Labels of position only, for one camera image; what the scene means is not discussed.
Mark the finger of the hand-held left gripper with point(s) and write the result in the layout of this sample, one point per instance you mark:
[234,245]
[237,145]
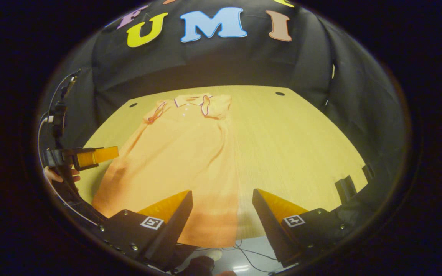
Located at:
[86,158]

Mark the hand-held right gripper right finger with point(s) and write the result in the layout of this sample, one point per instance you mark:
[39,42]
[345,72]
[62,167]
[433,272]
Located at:
[271,234]

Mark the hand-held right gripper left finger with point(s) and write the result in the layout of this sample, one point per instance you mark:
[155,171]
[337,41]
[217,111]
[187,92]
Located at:
[171,235]

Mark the orange polo T-shirt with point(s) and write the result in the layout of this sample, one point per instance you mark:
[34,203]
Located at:
[178,161]

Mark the black table clamp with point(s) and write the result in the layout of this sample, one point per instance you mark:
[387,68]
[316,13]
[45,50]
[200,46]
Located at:
[368,172]
[345,189]

